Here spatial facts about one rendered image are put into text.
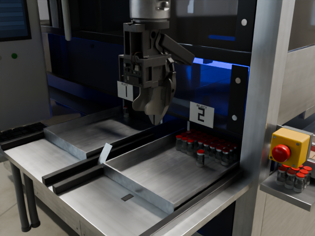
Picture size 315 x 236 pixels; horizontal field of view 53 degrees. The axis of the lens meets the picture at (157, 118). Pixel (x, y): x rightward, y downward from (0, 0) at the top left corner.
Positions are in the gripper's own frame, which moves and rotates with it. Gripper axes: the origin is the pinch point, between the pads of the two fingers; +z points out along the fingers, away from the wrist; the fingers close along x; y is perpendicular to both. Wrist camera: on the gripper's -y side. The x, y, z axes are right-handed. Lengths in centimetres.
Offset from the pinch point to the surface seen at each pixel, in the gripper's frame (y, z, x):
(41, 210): -27, 110, -133
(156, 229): 8.3, 19.6, 8.1
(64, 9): -18, -20, -65
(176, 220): 2.9, 20.3, 8.6
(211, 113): -24.5, 5.9, -2.8
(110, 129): -19, 21, -43
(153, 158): -14.7, 21.2, -15.8
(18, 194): -2, 68, -98
